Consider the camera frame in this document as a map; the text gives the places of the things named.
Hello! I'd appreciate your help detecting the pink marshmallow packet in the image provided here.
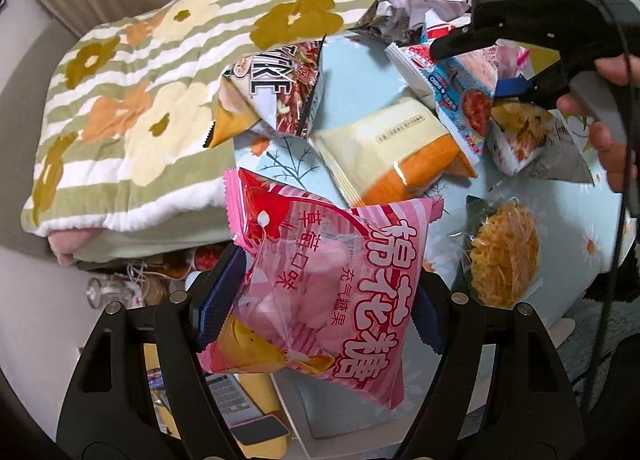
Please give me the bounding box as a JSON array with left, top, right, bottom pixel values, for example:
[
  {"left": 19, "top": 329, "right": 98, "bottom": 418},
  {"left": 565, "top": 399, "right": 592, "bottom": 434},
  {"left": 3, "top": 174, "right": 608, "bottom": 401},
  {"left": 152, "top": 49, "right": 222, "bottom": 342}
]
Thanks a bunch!
[{"left": 197, "top": 167, "right": 446, "bottom": 411}]

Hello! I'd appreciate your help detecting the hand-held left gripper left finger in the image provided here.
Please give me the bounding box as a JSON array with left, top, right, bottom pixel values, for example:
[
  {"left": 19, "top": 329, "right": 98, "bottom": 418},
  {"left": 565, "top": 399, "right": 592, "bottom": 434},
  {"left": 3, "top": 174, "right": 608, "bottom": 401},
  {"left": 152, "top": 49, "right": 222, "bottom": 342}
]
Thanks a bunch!
[{"left": 57, "top": 242, "right": 251, "bottom": 460}]

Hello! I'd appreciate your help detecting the clear plastic bottle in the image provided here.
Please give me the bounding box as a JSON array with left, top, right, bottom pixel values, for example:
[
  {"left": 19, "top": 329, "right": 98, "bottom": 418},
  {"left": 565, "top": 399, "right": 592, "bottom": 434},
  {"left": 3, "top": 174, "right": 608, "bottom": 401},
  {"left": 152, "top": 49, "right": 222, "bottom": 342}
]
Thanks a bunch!
[{"left": 87, "top": 275, "right": 133, "bottom": 311}]

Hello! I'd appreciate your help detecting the brown grey snack packet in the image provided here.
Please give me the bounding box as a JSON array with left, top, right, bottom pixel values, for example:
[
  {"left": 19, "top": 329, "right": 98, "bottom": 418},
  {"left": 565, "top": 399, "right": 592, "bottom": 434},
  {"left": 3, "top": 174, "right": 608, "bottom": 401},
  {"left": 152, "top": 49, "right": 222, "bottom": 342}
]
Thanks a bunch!
[{"left": 357, "top": 0, "right": 473, "bottom": 43}]

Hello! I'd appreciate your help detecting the clear yellow noodle snack packet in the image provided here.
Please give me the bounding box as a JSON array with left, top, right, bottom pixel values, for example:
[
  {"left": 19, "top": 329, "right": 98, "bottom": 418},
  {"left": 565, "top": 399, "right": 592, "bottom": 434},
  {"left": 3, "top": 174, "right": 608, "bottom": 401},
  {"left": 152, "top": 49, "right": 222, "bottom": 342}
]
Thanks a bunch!
[{"left": 462, "top": 195, "right": 543, "bottom": 311}]

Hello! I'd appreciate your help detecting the blue red snack packet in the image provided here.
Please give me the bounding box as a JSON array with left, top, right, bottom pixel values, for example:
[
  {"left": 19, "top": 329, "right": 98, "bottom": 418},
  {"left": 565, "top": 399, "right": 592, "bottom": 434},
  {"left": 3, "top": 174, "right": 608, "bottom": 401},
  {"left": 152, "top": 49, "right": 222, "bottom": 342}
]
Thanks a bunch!
[{"left": 385, "top": 40, "right": 496, "bottom": 166}]

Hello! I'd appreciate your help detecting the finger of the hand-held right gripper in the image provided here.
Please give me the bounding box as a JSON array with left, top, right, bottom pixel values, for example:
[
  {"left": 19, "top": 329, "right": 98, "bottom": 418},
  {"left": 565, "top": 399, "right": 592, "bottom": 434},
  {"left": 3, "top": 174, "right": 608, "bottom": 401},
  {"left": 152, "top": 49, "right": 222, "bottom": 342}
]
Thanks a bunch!
[
  {"left": 492, "top": 75, "right": 571, "bottom": 111},
  {"left": 429, "top": 22, "right": 506, "bottom": 62}
]

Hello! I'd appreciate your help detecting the grey corn chip packet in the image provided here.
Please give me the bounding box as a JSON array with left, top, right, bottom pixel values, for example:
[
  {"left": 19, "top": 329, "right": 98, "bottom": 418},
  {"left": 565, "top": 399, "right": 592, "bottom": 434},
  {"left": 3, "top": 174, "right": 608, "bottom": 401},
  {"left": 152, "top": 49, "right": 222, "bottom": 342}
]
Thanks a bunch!
[{"left": 487, "top": 100, "right": 596, "bottom": 186}]

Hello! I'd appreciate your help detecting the pink white snack packet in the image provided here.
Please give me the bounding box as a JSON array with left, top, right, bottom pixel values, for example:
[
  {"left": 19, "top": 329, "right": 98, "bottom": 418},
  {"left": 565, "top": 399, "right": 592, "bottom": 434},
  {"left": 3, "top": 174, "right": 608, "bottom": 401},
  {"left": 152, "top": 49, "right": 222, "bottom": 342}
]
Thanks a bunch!
[{"left": 422, "top": 10, "right": 536, "bottom": 91}]

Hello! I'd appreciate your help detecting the person's right hand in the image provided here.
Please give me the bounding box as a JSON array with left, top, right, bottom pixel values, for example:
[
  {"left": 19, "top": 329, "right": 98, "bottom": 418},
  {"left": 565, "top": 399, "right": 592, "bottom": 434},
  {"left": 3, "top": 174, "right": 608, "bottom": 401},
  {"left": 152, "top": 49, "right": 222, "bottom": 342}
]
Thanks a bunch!
[{"left": 557, "top": 54, "right": 640, "bottom": 193}]

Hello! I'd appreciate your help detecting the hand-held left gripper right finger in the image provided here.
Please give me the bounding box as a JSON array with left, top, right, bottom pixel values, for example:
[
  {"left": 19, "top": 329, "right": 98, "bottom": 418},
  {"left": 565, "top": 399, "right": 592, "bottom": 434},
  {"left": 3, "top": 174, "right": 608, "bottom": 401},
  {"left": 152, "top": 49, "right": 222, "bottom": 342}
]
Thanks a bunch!
[{"left": 400, "top": 270, "right": 586, "bottom": 460}]

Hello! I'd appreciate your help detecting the black red snack packet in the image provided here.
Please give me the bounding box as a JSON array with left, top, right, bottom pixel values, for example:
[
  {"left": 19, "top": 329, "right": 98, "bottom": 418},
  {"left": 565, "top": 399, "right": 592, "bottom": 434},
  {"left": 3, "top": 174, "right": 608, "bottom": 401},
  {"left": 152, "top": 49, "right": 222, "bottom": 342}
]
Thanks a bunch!
[{"left": 202, "top": 37, "right": 326, "bottom": 148}]

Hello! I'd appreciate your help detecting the black cable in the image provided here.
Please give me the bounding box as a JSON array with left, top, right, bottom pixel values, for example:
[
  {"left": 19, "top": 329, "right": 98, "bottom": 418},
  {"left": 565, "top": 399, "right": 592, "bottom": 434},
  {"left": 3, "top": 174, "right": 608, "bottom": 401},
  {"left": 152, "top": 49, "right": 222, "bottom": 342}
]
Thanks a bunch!
[{"left": 582, "top": 0, "right": 640, "bottom": 406}]

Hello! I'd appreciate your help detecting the striped floral blanket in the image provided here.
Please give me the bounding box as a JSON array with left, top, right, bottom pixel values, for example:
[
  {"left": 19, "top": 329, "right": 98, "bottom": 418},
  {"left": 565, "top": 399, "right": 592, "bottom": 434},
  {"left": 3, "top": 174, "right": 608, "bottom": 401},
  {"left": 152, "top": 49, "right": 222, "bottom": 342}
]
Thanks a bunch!
[{"left": 20, "top": 0, "right": 471, "bottom": 266}]

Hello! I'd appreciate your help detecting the black phone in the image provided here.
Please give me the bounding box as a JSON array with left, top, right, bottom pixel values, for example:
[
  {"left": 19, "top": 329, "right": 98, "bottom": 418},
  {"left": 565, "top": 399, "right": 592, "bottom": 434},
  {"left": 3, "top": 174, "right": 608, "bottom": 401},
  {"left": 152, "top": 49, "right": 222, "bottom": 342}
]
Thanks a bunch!
[{"left": 232, "top": 415, "right": 291, "bottom": 446}]

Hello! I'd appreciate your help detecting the yellow orange snack packet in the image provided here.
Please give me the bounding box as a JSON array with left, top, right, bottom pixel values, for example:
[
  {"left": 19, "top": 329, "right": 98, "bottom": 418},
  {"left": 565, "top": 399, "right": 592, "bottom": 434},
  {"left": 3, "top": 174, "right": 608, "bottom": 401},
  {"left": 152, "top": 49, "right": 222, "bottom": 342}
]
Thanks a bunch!
[{"left": 307, "top": 97, "right": 478, "bottom": 208}]

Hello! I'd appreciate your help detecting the laptop keyboard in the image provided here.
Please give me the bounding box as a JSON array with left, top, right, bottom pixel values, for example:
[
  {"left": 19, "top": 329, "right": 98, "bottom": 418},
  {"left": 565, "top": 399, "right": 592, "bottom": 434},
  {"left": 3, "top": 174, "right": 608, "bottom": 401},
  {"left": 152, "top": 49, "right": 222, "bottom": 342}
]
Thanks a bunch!
[{"left": 207, "top": 372, "right": 256, "bottom": 428}]

